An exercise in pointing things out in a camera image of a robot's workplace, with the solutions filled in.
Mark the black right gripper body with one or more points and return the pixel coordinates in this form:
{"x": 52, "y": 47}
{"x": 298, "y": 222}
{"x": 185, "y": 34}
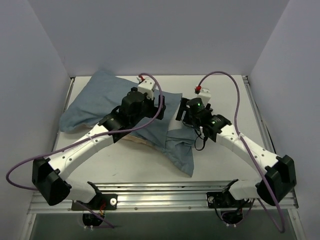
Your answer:
{"x": 180, "y": 110}

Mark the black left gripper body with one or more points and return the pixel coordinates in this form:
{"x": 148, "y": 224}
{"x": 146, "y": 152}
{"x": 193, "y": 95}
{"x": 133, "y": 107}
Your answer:
{"x": 160, "y": 107}

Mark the blue beige striped pillowcase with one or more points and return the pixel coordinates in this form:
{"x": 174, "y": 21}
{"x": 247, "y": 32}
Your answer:
{"x": 104, "y": 91}

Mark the white pillow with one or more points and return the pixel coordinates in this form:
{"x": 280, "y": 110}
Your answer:
{"x": 175, "y": 124}

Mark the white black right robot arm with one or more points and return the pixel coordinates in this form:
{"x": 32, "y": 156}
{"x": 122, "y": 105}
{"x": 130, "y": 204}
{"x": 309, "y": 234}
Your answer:
{"x": 277, "y": 173}

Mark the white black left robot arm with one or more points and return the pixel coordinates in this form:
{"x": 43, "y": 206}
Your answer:
{"x": 51, "y": 175}

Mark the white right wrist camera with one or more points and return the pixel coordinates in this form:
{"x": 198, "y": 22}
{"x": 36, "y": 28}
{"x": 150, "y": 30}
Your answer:
{"x": 203, "y": 93}

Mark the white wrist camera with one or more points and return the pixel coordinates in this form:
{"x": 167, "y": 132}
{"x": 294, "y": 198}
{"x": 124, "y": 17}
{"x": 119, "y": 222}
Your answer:
{"x": 147, "y": 86}
{"x": 203, "y": 93}

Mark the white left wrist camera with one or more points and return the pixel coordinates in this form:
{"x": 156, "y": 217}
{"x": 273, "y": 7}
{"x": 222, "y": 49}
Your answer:
{"x": 147, "y": 86}

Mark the aluminium table edge rail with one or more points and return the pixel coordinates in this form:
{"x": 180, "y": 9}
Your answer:
{"x": 65, "y": 105}

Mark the aluminium right side rail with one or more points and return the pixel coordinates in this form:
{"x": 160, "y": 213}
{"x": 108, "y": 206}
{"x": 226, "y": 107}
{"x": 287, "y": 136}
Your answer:
{"x": 264, "y": 132}

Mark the aluminium front frame rail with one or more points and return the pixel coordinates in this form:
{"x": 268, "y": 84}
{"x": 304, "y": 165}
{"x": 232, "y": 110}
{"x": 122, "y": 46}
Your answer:
{"x": 152, "y": 197}

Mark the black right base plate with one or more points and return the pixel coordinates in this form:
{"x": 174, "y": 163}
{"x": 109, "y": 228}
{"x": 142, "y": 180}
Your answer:
{"x": 225, "y": 200}

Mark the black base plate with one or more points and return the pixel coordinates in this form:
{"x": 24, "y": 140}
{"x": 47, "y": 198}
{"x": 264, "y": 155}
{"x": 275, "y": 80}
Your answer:
{"x": 225, "y": 200}
{"x": 105, "y": 202}

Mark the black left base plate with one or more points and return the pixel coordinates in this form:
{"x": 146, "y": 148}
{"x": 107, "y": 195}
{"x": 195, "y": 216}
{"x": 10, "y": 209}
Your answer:
{"x": 105, "y": 202}

